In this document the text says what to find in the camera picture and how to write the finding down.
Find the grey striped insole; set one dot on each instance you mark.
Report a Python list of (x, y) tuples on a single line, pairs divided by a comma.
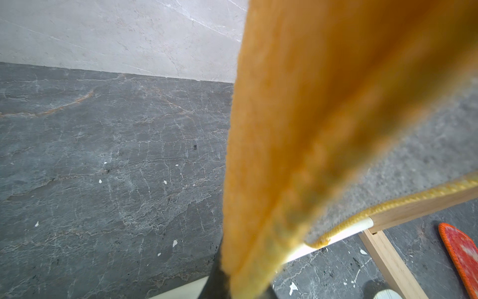
[(387, 294)]

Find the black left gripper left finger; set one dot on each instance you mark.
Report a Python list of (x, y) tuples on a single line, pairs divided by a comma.
[(217, 284)]

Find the yellow fuzzy insole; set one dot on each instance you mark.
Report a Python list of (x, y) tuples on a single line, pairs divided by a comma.
[(323, 88)]

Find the grey felt yellow-edged insole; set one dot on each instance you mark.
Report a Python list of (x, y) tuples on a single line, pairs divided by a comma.
[(442, 148)]

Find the red orange-edged insole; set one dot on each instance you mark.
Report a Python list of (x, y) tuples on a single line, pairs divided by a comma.
[(464, 254)]

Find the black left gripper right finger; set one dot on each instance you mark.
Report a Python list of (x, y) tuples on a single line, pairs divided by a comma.
[(269, 293)]

